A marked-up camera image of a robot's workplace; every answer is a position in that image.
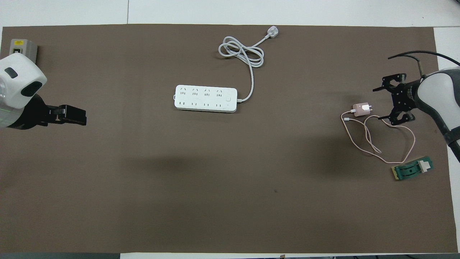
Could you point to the white power strip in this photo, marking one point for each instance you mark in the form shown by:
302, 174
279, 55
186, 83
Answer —
205, 99

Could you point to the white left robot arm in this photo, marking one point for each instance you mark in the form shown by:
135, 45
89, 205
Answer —
18, 82

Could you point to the brown table mat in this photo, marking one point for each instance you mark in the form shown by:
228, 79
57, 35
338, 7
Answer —
215, 180

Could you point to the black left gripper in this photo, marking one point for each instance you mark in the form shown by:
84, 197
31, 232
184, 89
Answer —
32, 115

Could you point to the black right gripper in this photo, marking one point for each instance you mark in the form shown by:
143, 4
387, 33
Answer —
406, 96

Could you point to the grey on-off switch box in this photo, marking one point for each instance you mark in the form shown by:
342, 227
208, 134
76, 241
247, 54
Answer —
28, 48

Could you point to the pink charger plug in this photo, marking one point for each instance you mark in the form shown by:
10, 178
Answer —
360, 109

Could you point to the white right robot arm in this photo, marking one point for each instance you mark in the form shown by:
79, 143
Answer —
438, 93

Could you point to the green knife switch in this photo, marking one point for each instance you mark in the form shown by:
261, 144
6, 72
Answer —
409, 169

